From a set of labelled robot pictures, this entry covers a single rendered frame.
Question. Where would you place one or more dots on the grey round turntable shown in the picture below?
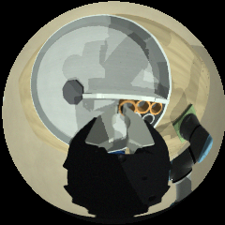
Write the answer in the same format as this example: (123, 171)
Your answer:
(91, 61)

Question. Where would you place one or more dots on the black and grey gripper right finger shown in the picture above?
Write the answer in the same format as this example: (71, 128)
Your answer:
(141, 134)

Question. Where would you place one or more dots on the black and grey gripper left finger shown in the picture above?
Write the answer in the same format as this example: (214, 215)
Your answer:
(99, 132)

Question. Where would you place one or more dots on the bronze bushing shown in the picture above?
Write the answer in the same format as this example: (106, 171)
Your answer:
(144, 108)
(157, 109)
(122, 101)

